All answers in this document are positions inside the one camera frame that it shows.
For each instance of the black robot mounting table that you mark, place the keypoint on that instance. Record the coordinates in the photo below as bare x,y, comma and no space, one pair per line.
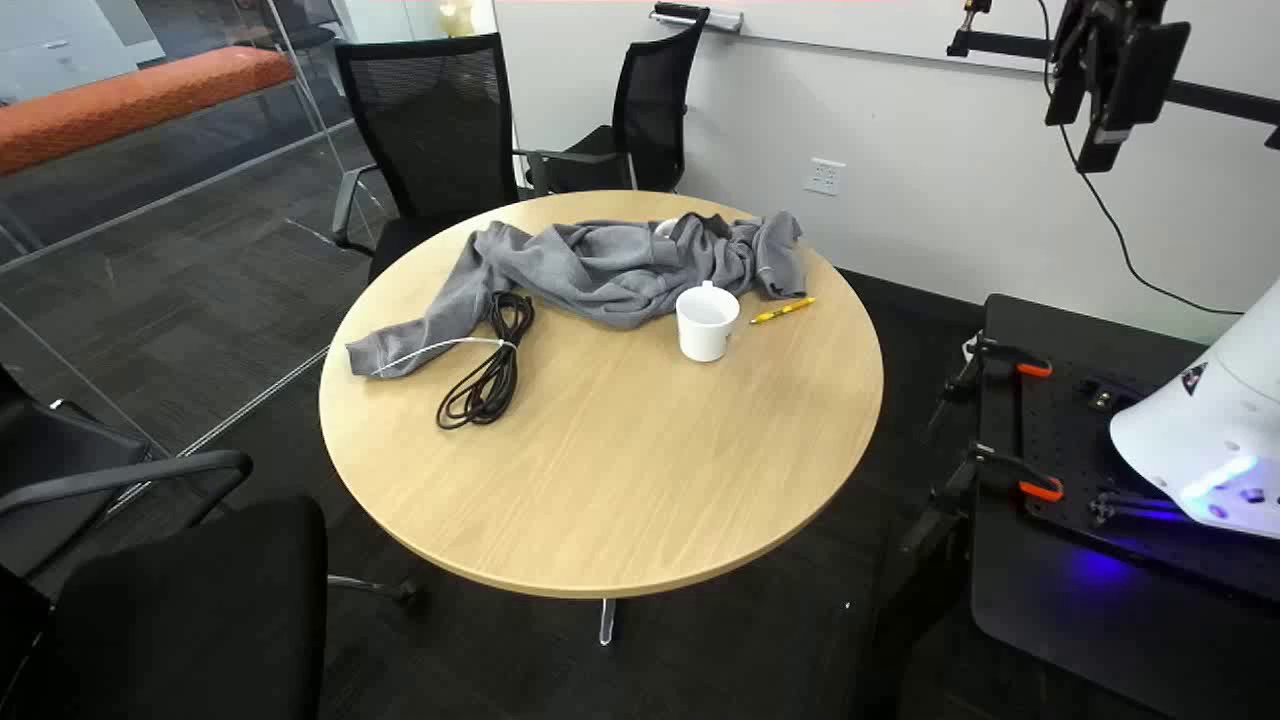
1064,624

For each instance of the yellow ballpoint pen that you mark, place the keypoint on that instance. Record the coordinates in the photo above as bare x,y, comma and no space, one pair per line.
784,309

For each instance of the chrome table base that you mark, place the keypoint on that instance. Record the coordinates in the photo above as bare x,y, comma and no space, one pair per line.
606,624

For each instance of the black camera on stand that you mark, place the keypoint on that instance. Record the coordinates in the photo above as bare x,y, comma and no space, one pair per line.
1122,67

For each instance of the orange upholstered bench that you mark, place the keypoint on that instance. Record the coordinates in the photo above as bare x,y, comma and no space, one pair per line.
120,104

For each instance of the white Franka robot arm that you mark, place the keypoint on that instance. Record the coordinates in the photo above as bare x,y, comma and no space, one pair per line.
1212,426

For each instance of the grey hooded sweatshirt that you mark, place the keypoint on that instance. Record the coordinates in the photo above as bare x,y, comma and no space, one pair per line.
601,264

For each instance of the white ceramic mug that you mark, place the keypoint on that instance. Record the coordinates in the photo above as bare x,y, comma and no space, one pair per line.
704,335

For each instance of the white wall socket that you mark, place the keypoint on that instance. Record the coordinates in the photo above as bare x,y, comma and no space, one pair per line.
824,178

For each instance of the black camera mounting bar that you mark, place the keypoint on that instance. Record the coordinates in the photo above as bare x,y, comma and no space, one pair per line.
1000,40

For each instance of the black mesh office chair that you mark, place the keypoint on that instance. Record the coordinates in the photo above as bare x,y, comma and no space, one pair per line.
132,474
185,614
660,104
427,122

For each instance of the black whiteboard eraser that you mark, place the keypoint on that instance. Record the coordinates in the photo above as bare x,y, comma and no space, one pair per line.
682,13

